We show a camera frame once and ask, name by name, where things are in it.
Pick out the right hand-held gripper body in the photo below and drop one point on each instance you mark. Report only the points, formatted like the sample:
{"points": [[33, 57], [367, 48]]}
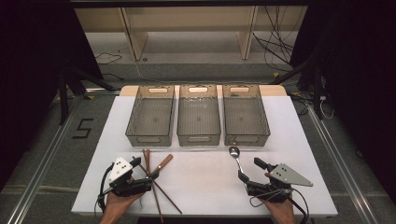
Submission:
{"points": [[267, 188]]}

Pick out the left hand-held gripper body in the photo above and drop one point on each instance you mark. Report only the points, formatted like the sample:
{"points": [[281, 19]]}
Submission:
{"points": [[124, 186]]}

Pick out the metal spoon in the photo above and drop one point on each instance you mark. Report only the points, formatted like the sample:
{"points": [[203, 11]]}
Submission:
{"points": [[234, 151]]}

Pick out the translucent grey plastic bin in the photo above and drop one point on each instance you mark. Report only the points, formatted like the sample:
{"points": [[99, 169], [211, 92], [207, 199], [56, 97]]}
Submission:
{"points": [[151, 116], [198, 116], [245, 116]]}

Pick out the person's left hand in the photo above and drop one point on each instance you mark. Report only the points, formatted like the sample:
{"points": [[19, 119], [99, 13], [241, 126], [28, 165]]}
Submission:
{"points": [[118, 203]]}

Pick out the person's right hand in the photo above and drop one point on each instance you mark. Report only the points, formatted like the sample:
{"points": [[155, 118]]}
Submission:
{"points": [[281, 210]]}

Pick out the light wooden table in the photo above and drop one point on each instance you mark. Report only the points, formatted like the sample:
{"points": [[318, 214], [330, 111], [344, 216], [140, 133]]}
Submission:
{"points": [[271, 90]]}

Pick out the black stand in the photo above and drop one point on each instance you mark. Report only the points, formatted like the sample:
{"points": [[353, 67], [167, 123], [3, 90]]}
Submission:
{"points": [[317, 93], [63, 99]]}

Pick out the dark curtain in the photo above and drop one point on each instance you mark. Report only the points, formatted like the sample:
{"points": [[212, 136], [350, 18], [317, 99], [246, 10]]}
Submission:
{"points": [[358, 77], [31, 77]]}

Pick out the light wooden desk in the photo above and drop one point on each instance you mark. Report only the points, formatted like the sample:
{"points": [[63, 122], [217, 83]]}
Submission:
{"points": [[186, 18]]}

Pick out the metal floor rail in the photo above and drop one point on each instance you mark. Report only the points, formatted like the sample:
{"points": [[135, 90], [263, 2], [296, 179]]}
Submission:
{"points": [[34, 183], [345, 174]]}

